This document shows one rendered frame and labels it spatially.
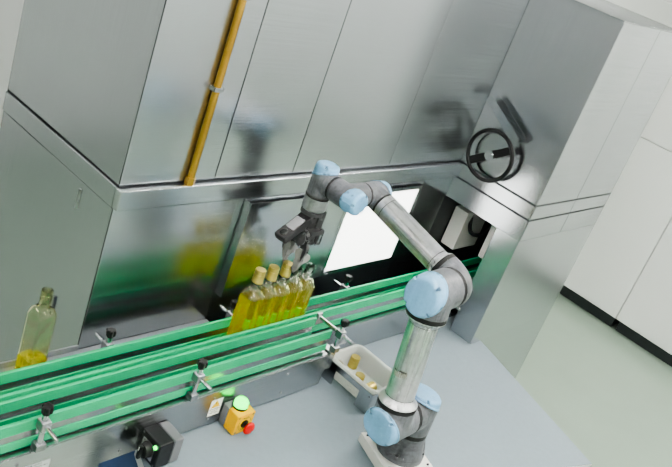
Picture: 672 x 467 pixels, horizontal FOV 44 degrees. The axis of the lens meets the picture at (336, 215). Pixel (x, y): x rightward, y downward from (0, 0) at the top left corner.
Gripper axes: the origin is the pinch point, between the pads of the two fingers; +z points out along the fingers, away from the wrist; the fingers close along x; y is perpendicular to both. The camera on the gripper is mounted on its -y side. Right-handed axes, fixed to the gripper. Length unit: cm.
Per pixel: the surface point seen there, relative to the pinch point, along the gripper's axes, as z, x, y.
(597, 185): -29, -22, 154
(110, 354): 21, 3, -57
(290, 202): -15.2, 12.0, 5.8
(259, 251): 2.1, 12.0, -0.9
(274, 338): 23.4, -6.0, -1.6
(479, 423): 41, -55, 62
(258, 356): 20.8, -13.7, -16.4
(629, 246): 56, 17, 378
